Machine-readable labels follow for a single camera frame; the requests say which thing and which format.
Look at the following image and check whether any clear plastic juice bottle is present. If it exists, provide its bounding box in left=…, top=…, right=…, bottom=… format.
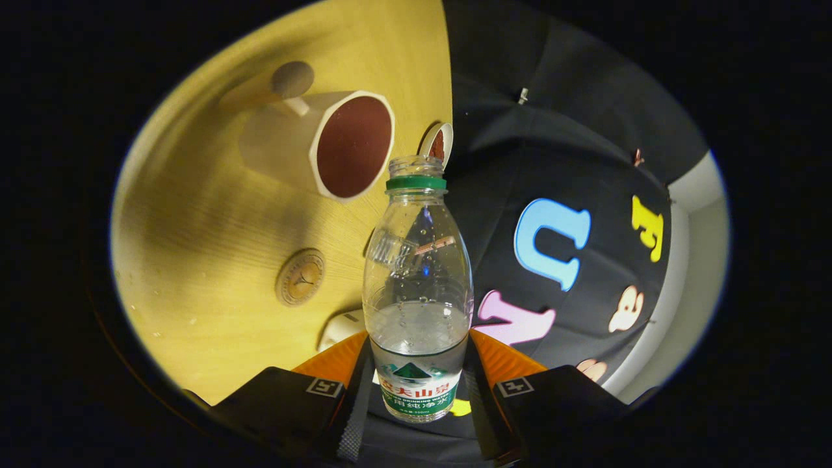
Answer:
left=362, top=155, right=475, bottom=423

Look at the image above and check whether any beige cup with brown inside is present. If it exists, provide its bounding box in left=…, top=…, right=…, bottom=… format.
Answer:
left=239, top=61, right=396, bottom=204

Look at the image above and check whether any wooden table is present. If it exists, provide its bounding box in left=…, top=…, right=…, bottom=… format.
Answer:
left=110, top=0, right=454, bottom=407

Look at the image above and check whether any metal wire basket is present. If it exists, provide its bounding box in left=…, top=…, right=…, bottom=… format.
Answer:
left=374, top=231, right=417, bottom=270

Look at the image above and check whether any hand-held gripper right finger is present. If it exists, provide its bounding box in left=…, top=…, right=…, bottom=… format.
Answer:
left=463, top=328, right=660, bottom=467

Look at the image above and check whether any small white plate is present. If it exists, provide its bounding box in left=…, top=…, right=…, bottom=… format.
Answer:
left=419, top=122, right=454, bottom=163

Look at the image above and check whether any round wooden coaster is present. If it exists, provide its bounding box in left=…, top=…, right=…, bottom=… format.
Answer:
left=275, top=248, right=326, bottom=307

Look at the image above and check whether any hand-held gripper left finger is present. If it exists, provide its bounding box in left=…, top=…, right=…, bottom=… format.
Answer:
left=184, top=330, right=376, bottom=465

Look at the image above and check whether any white toaster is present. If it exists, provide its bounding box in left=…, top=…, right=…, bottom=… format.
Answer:
left=318, top=310, right=366, bottom=352

